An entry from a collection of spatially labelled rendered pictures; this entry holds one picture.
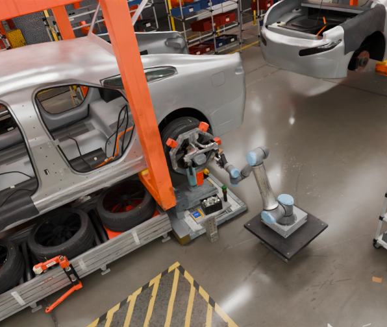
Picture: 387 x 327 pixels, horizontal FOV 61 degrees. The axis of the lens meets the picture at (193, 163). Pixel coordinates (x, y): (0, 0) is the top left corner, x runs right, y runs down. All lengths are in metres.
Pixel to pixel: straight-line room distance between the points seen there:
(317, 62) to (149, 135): 3.10
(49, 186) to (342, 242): 3.08
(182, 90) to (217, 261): 1.87
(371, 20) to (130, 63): 3.70
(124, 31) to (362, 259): 3.05
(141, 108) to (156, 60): 0.83
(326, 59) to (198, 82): 2.25
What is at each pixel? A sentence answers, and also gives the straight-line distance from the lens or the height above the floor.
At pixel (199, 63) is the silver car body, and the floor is 1.70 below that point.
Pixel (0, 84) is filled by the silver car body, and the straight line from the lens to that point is 3.48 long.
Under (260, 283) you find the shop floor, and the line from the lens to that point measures 3.52.
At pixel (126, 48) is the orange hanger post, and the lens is 2.73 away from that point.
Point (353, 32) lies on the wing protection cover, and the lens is 5.34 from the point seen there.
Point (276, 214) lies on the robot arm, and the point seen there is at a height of 0.63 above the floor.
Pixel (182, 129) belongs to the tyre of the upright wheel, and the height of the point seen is 1.16.
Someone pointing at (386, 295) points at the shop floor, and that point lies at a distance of 3.64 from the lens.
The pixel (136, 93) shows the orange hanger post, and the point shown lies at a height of 1.86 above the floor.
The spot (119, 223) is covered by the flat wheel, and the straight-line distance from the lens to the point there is 3.76.
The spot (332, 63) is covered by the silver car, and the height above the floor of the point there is 1.01.
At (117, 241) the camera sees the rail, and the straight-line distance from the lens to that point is 3.69.
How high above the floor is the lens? 2.95
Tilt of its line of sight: 36 degrees down
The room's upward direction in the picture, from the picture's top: 11 degrees counter-clockwise
